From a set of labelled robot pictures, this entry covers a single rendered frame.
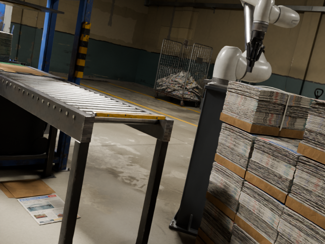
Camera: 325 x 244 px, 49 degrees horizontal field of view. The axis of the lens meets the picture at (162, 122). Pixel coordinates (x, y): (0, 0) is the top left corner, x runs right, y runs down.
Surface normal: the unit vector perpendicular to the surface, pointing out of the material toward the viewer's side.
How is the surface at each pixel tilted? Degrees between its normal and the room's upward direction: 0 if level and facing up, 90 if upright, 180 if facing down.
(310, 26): 90
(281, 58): 90
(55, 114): 90
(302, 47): 90
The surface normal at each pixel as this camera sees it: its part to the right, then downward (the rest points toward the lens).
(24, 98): -0.72, -0.03
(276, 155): -0.90, -0.11
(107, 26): 0.66, 0.26
